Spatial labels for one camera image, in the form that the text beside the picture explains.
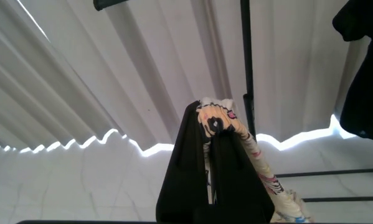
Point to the white curtain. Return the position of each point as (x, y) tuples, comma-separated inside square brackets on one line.
[(142, 62)]

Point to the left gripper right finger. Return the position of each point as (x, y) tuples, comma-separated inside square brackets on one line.
[(239, 186)]

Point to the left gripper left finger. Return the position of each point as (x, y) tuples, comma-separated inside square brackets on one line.
[(183, 180)]

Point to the black garment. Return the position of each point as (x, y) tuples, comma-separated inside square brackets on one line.
[(366, 93)]

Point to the black clothes rack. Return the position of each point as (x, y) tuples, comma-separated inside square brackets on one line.
[(248, 62)]

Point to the cream printed garment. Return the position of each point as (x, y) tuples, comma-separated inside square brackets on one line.
[(219, 118)]

